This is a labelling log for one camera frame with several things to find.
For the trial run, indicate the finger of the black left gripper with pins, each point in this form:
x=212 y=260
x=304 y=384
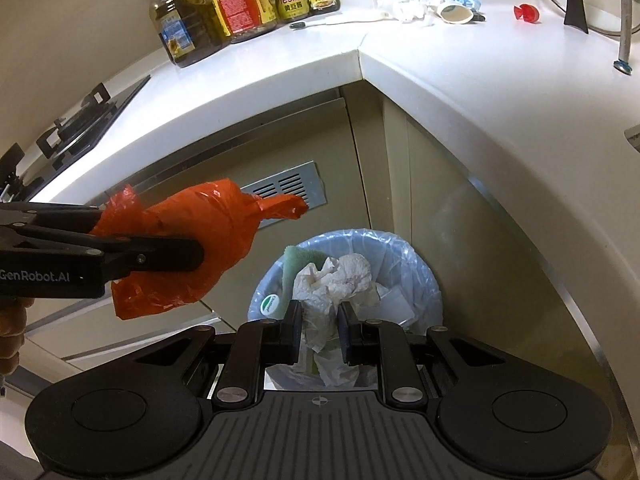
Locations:
x=65 y=217
x=150 y=254

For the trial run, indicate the white paper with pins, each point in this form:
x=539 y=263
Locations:
x=408 y=11

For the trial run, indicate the orange plastic bag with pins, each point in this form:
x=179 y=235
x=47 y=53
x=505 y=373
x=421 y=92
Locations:
x=217 y=214

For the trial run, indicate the black gas stove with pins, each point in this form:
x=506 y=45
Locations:
x=65 y=142

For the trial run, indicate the person left hand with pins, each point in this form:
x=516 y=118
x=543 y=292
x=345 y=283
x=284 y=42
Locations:
x=13 y=321

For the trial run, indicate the stainless steel sink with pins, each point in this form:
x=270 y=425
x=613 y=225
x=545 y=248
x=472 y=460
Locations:
x=632 y=135

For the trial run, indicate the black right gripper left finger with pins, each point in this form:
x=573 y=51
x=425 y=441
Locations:
x=246 y=354

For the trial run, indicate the white pill bottle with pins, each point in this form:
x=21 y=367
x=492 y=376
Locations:
x=272 y=307

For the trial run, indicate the green microfibre cloth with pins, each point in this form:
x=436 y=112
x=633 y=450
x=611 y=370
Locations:
x=302 y=272

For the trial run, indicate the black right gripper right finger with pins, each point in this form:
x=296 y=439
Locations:
x=383 y=345

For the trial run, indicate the blue lined trash bin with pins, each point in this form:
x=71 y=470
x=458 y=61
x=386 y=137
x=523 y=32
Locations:
x=379 y=274

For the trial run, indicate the dark sauce bottle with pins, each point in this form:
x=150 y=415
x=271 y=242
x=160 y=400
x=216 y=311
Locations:
x=188 y=29

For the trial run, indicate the red plastic cap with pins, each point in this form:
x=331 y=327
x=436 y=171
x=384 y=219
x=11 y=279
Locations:
x=527 y=13

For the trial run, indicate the white paper cup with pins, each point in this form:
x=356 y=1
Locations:
x=454 y=13

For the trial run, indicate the steel faucet pipe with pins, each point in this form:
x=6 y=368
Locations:
x=622 y=63

